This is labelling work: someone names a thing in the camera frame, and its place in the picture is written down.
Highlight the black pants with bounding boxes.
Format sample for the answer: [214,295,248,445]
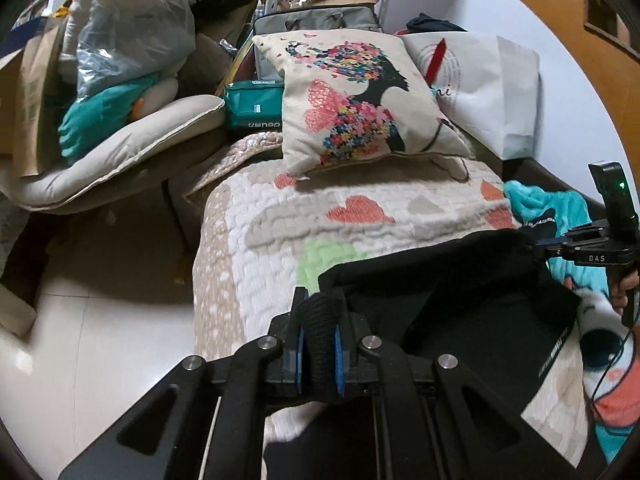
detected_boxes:
[297,229,579,413]

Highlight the person's right hand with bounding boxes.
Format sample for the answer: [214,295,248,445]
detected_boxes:
[606,268,639,314]

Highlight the teal cartoon fleece blanket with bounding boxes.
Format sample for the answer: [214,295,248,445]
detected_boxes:
[502,180,640,465]

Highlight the heart pattern quilted bedspread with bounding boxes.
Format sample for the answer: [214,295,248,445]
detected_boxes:
[182,131,591,466]

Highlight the white paper shopping bag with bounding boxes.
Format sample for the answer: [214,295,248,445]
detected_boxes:
[402,32,540,160]

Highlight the beige seat cushion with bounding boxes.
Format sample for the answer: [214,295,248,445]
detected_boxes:
[1,94,224,211]

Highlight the floral lady print pillow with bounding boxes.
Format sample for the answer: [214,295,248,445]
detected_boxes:
[253,29,472,178]

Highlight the teal tissue pack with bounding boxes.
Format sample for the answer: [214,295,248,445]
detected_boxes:
[222,80,284,130]

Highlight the teal plush toy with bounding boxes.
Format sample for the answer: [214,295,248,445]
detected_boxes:
[58,74,160,166]

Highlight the brown cardboard box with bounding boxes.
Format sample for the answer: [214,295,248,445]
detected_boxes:
[1,18,65,178]

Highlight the clear plastic bag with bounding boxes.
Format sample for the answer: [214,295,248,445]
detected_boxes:
[58,0,195,101]

